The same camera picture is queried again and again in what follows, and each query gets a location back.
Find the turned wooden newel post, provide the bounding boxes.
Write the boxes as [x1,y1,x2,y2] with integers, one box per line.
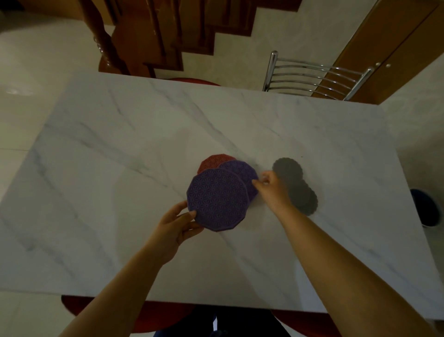
[78,0,131,75]

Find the large purple patterned coaster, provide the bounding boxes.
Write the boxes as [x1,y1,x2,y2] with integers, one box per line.
[187,168,250,232]

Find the person's dark trousers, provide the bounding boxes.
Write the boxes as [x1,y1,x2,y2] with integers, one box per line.
[154,306,293,337]

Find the red chair seat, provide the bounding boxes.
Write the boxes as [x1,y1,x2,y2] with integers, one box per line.
[61,295,342,337]

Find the person's right forearm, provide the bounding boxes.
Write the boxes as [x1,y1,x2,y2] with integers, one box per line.
[277,204,442,337]

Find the small purple patterned coaster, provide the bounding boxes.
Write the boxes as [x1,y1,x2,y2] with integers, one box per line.
[219,160,259,202]

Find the brown wooden door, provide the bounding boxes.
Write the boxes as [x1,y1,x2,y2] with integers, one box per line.
[311,0,444,105]

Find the person's left hand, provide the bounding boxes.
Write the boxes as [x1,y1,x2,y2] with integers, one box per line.
[145,201,205,266]

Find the person's right hand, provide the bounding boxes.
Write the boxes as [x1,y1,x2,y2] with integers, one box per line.
[251,170,296,218]

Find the red patterned coaster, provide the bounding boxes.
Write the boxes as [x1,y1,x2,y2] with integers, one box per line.
[197,154,237,175]

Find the person's left forearm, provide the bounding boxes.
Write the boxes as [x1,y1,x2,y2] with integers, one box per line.
[58,243,164,337]

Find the dark round bin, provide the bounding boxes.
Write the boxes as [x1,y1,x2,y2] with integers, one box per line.
[410,188,442,228]

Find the wooden staircase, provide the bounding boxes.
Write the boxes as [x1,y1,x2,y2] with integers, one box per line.
[104,0,303,79]

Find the red stool seat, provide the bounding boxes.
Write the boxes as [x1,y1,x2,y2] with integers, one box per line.
[166,77,221,87]

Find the grey scalloped coaster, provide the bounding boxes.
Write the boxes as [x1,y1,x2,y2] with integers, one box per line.
[272,157,304,190]
[289,179,318,217]

